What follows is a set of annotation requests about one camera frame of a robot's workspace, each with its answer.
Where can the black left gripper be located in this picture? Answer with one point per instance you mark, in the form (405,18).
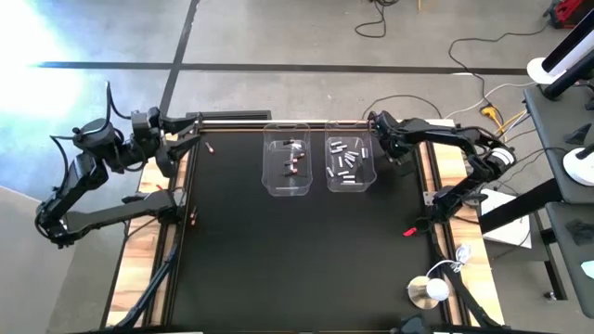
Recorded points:
(146,132)

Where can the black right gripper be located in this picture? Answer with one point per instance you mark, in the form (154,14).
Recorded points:
(396,141)

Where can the clear plastic bin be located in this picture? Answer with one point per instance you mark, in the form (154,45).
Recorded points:
(274,185)
(366,183)

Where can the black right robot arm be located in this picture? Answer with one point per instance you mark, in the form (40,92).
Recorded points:
(445,134)

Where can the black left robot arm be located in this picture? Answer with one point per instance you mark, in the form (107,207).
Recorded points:
(116,213)

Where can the small red clip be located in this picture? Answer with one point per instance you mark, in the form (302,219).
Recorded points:
(409,232)

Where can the black diagonal beam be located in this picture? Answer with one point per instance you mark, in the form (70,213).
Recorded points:
(520,209)

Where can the light bar on white base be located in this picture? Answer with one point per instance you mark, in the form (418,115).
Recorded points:
(538,72)

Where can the white flat board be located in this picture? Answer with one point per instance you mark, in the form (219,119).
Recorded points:
(510,232)

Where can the dark grey side table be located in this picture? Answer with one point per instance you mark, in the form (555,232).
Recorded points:
(552,130)
(564,278)

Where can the white ball on metal disc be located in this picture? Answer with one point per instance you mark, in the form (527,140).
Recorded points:
(438,290)

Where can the lamp with white round base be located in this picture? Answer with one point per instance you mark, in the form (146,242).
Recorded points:
(580,169)

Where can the grey flat panel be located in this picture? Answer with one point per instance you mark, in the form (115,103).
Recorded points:
(23,287)

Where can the red toolbox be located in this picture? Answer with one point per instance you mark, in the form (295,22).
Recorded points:
(568,11)

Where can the silver metal bracket plate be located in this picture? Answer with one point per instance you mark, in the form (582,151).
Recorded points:
(430,197)

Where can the black metal rig frame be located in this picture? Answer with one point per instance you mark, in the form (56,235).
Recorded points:
(169,278)

